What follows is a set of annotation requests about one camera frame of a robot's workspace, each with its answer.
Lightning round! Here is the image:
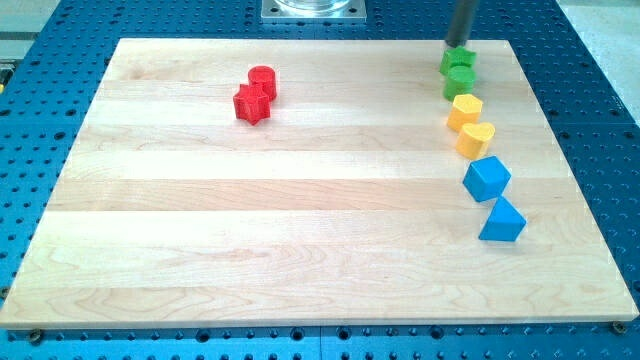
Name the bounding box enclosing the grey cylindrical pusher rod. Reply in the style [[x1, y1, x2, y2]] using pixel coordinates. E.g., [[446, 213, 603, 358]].
[[444, 0, 480, 48]]

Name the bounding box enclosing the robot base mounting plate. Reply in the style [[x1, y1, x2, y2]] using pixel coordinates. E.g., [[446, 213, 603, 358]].
[[259, 0, 367, 24]]

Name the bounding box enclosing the wooden board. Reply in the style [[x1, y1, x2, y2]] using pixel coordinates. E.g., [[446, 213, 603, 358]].
[[1, 38, 638, 329]]

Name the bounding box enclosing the red cylinder block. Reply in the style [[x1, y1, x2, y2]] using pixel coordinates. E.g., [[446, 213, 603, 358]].
[[248, 65, 277, 101]]

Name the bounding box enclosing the blue cube block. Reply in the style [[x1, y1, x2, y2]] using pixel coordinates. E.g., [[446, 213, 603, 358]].
[[463, 156, 511, 202]]

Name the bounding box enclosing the brass board stop screw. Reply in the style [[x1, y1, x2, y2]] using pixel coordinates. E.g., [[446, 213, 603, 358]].
[[26, 329, 44, 345], [611, 321, 627, 335]]

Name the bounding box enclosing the yellow heart block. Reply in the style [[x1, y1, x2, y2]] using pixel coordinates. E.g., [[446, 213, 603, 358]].
[[455, 122, 496, 160]]

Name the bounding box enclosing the brass board stop screw right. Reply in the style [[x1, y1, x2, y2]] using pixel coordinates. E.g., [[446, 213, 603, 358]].
[[611, 321, 627, 335]]

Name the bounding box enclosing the green star block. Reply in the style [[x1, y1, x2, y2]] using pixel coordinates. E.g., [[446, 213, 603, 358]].
[[439, 46, 477, 75]]

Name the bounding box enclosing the green cylinder block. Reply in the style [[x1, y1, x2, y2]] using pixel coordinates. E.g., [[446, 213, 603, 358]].
[[443, 66, 476, 101]]

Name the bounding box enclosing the red star block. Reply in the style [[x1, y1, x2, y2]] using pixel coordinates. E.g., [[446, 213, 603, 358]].
[[233, 84, 270, 126]]

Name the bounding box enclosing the blue triangle block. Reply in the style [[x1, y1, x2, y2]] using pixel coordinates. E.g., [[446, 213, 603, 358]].
[[479, 196, 527, 242]]

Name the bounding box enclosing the brass board stop screw left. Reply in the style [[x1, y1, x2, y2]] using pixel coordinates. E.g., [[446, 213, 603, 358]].
[[26, 329, 44, 345]]

